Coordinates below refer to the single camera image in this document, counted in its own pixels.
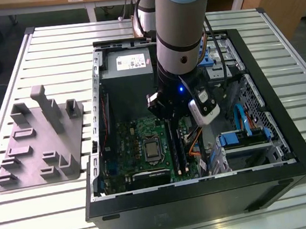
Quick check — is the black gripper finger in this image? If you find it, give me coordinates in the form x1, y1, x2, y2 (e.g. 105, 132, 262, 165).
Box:
146, 90, 182, 133

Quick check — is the grey power supply unit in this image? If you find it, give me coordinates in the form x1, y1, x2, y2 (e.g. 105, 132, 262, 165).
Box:
97, 47, 164, 122

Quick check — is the CPU socket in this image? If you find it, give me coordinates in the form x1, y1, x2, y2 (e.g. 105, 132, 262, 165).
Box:
141, 136, 166, 166

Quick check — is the green motherboard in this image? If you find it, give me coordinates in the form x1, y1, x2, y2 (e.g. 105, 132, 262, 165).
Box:
96, 112, 203, 193

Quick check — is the blue drive latch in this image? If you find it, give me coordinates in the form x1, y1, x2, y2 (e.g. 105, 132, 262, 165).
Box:
195, 32, 216, 68

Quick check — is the silver CPU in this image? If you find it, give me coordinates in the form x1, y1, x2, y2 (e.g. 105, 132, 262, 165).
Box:
144, 142, 160, 159

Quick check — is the metal drive cage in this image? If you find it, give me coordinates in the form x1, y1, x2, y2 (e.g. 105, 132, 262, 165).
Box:
196, 34, 249, 97

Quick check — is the black graphics card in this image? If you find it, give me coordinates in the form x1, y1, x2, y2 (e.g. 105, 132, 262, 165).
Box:
127, 168, 173, 190

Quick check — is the hard disk in blue carrier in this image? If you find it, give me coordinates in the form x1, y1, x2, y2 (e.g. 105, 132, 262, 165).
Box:
218, 127, 272, 149

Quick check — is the black PC case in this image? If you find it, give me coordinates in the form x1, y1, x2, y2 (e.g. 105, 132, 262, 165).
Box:
69, 20, 306, 229

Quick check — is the grey parts rack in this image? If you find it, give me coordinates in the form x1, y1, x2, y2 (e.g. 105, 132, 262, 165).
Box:
0, 81, 92, 193

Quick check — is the black camera bracket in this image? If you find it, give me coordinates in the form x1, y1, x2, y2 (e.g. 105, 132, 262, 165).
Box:
178, 72, 220, 119

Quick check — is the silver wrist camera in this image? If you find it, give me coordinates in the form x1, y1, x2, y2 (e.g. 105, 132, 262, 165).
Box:
187, 97, 222, 128

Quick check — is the black camera cable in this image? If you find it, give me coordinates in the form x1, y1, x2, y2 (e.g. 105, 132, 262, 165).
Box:
202, 14, 231, 103

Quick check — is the orange wire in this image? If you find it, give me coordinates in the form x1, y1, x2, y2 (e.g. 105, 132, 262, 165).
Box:
186, 127, 206, 159

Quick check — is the black wire bundle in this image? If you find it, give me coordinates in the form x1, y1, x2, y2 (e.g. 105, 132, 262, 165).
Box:
225, 72, 249, 92

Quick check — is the blue data wire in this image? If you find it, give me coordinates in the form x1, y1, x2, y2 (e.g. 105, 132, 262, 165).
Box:
233, 102, 253, 138

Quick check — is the black cable metal plug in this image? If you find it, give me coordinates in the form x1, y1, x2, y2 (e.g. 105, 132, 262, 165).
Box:
115, 0, 138, 23

